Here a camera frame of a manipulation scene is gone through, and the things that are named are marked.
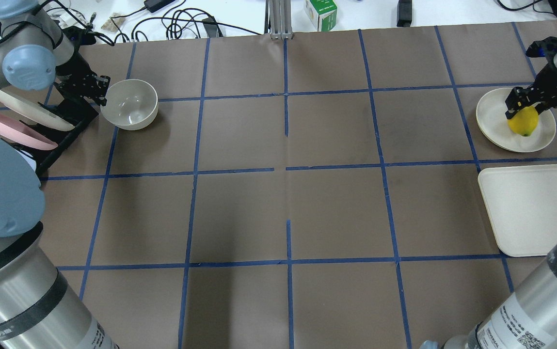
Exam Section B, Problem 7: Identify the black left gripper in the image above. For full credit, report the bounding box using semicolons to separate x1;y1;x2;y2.
55;51;111;105

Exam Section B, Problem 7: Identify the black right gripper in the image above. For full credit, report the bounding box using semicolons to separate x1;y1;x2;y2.
505;37;557;120

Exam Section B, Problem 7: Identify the yellow lemon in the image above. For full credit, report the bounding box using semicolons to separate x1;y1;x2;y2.
507;106;539;137

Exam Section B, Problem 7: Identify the cream bowl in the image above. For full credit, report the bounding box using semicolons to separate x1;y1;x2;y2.
99;79;159;130

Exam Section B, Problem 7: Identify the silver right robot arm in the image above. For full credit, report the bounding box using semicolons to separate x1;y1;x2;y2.
443;37;557;349

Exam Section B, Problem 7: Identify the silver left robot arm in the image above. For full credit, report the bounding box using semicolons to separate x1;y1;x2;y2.
0;0;117;349

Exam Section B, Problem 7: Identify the cream round plate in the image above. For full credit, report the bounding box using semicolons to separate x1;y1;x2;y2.
476;87;557;153

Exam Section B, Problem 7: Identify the black dish rack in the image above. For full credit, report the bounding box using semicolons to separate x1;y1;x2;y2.
3;82;98;176

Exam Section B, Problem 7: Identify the cream plate in rack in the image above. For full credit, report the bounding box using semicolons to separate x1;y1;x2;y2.
0;89;75;132

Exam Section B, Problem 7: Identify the pink plate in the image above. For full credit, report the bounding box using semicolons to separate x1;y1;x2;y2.
0;113;58;151

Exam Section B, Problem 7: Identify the black power adapter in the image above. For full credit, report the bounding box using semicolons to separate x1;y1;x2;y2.
143;0;175;13

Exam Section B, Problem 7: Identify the cream rectangular tray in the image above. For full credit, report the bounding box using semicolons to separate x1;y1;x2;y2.
477;165;557;257

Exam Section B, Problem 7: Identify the green white carton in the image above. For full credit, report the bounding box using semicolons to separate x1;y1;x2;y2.
304;0;338;32

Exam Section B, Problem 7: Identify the aluminium frame post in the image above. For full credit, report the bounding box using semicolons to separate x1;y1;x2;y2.
264;0;293;40

